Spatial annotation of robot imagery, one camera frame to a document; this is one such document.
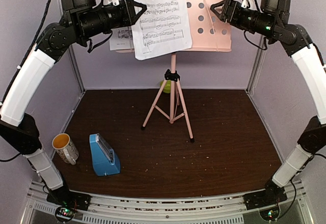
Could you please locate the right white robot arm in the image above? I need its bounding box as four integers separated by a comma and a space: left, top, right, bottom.
210, 0, 325, 205

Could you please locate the aluminium front rail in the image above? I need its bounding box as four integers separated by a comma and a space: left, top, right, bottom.
25, 180, 310, 224

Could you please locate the sheet music page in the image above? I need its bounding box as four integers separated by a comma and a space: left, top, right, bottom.
132, 0, 193, 61
109, 26, 134, 51

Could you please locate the patterned ceramic mug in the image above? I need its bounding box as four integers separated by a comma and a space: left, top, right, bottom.
52, 133, 79, 165

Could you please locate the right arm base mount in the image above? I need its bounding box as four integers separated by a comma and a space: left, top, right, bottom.
243, 179, 287, 222

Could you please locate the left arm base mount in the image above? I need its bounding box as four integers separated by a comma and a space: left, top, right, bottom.
42, 179, 92, 223

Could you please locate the blue metronome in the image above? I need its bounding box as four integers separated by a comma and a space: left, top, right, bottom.
89, 133, 121, 177

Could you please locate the green plastic bowl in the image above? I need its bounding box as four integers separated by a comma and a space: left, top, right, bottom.
163, 80, 171, 94

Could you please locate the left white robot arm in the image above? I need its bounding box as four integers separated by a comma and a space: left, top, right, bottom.
1, 0, 147, 206

